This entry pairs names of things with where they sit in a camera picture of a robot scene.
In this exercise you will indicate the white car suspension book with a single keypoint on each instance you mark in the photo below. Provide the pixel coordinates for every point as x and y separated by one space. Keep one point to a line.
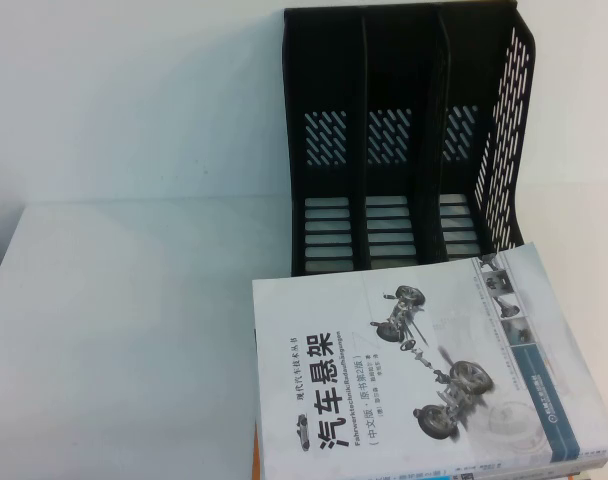
434 360

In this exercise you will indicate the blue and grey book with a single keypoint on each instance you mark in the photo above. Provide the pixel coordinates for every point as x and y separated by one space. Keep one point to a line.
449 478

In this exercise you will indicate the black plastic book stand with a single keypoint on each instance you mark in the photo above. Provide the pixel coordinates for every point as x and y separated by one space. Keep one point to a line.
334 75

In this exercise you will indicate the orange cover book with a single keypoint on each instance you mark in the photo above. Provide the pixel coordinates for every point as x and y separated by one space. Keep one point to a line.
258 455

